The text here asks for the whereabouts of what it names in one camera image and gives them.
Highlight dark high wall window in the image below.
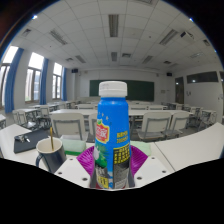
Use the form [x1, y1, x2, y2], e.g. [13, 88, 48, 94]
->
[186, 71, 219, 84]

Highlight blue curtain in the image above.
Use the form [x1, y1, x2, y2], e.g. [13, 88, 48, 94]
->
[60, 66, 68, 102]
[3, 47, 25, 114]
[39, 57, 50, 105]

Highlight black mouse pad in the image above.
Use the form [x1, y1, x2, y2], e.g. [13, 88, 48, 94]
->
[13, 128, 50, 154]

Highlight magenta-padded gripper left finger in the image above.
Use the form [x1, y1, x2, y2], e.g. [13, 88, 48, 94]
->
[54, 145, 98, 190]

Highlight dark blue mug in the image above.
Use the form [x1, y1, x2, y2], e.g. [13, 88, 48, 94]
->
[34, 137, 68, 174]

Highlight blue white-capped drink bottle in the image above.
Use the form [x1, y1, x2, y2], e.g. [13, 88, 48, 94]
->
[94, 80, 132, 190]

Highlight bright window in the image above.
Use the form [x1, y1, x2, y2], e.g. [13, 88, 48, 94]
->
[0, 45, 19, 108]
[24, 52, 45, 103]
[51, 62, 63, 100]

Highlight wooden stick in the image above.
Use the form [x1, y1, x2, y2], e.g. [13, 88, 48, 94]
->
[49, 126, 55, 151]

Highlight dark door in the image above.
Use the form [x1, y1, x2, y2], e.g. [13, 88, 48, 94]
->
[175, 76, 185, 104]

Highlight bunch of keys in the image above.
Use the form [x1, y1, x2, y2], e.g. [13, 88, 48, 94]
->
[14, 133, 31, 144]

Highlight classroom desks and chairs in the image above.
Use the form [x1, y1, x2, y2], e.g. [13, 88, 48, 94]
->
[0, 98, 219, 141]

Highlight green chalkboard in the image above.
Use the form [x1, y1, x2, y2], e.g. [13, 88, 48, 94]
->
[88, 79, 155, 102]

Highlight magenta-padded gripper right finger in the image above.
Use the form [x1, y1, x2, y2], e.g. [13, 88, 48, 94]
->
[128, 145, 173, 189]

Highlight ceiling lights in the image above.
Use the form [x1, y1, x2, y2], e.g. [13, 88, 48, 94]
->
[19, 0, 213, 66]

